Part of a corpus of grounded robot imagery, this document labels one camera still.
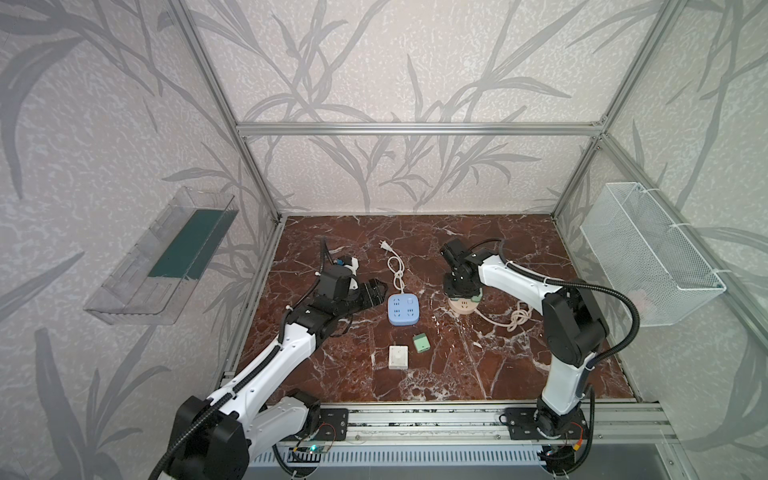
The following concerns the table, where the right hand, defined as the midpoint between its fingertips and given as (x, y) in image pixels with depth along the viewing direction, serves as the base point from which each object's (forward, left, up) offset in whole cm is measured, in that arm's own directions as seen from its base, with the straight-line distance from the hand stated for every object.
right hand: (451, 289), depth 95 cm
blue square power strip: (-6, +16, -1) cm, 17 cm away
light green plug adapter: (-16, +10, -3) cm, 19 cm away
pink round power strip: (-5, -3, -1) cm, 6 cm away
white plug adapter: (-21, +17, -1) cm, 27 cm away
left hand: (-5, +21, +14) cm, 26 cm away
